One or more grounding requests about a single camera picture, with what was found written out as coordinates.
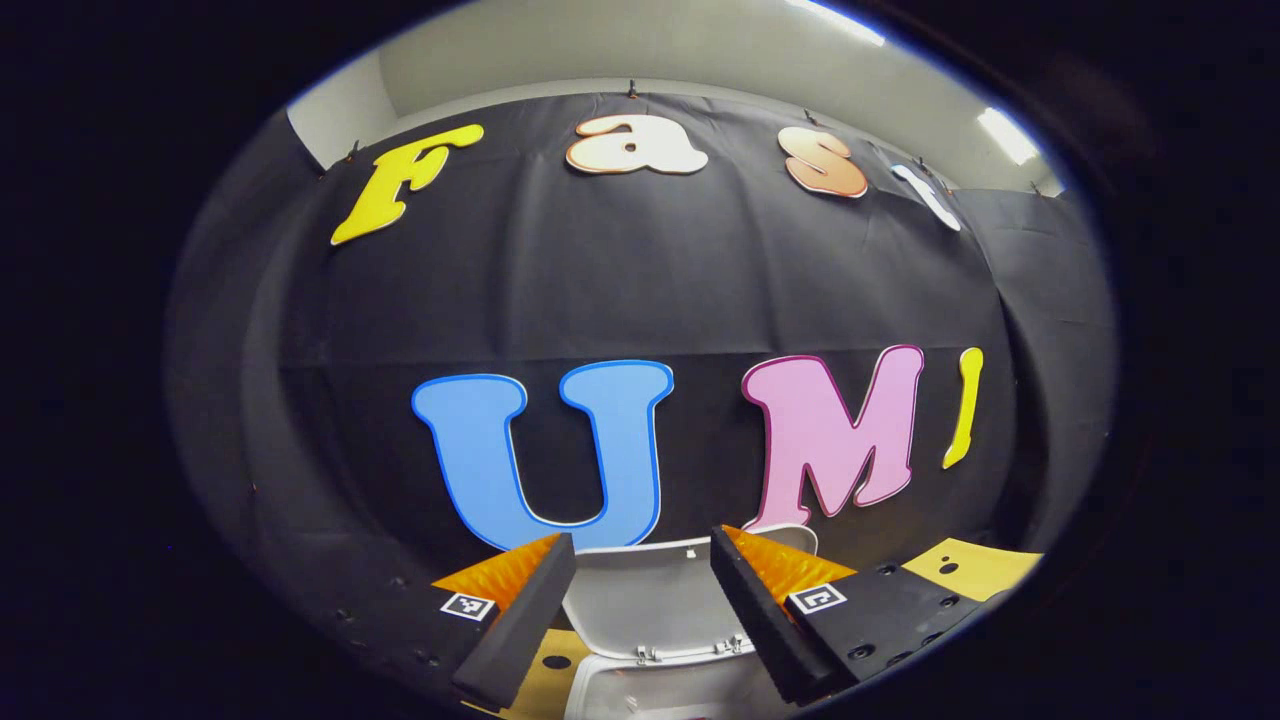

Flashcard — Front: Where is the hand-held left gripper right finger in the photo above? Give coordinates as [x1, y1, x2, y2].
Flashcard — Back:
[710, 525, 986, 706]

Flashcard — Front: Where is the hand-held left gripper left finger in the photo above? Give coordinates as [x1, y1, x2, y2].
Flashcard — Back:
[330, 532, 578, 711]

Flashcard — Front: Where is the grey desktop garbage bin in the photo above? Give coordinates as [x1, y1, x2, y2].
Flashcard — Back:
[560, 525, 821, 720]

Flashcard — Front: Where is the wooden desktop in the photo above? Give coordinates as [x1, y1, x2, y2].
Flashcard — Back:
[465, 538, 1044, 720]

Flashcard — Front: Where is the black backdrop cloth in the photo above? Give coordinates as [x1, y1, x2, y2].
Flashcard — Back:
[165, 92, 1116, 641]

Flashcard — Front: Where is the small ceiling light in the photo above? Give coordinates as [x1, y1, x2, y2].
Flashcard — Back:
[977, 107, 1041, 166]

